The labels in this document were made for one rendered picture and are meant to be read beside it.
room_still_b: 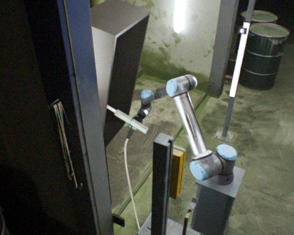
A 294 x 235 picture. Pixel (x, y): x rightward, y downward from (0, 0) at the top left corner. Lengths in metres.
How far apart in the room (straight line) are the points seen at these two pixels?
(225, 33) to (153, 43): 1.10
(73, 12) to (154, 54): 3.37
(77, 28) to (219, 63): 3.11
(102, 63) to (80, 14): 0.89
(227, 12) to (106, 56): 2.20
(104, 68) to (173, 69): 2.46
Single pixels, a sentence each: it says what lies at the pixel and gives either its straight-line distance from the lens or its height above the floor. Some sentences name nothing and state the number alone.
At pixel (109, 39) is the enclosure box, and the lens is 1.99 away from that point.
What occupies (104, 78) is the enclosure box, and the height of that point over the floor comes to 1.29.
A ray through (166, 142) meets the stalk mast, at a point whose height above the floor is 1.64.
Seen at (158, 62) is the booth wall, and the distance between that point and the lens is 4.54.
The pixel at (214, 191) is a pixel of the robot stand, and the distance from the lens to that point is 2.26.
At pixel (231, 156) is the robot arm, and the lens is 2.12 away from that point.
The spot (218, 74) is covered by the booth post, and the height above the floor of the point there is 0.40.
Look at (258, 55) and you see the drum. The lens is 4.50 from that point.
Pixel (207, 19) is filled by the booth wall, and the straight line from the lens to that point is 4.02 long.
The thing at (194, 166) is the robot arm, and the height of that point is 0.86.
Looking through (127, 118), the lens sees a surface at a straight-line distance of 2.39.
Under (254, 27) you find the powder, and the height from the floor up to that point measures 0.86.
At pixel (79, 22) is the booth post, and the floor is 1.94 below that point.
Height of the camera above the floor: 2.33
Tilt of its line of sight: 37 degrees down
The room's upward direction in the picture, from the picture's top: straight up
